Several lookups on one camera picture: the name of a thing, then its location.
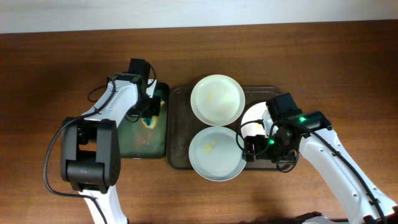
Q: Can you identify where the pink white plate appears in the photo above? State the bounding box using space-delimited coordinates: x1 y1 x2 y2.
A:
240 101 269 139

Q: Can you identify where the pale blue plate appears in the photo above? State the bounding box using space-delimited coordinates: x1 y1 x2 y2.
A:
188 126 246 182

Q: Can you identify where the cream white plate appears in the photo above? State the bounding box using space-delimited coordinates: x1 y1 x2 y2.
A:
190 74 246 126

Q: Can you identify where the green and yellow sponge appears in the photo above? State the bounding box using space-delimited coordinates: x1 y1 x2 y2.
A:
141 116 158 129

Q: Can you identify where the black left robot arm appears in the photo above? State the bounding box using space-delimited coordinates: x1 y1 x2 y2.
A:
60 73 160 223

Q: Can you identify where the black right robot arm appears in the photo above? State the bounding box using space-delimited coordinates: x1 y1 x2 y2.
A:
238 93 397 223

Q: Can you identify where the black rectangular water tray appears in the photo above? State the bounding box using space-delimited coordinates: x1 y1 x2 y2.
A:
118 83 169 159

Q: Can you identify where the brown serving tray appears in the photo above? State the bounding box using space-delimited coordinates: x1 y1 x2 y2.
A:
166 86 283 170

